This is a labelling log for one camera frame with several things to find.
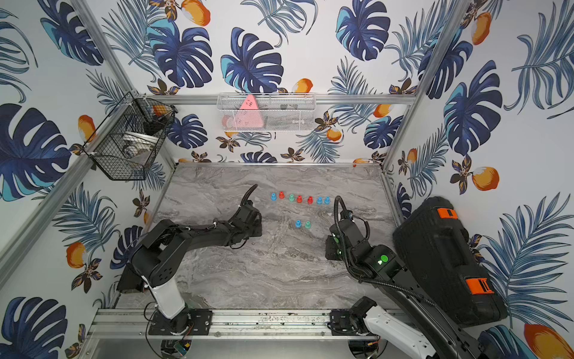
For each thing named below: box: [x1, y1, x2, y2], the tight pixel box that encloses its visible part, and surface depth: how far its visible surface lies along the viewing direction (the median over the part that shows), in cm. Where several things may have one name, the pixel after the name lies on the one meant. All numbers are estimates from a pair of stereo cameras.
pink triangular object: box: [235, 94, 264, 128], surface depth 92 cm
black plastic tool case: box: [392, 195, 508, 328], surface depth 67 cm
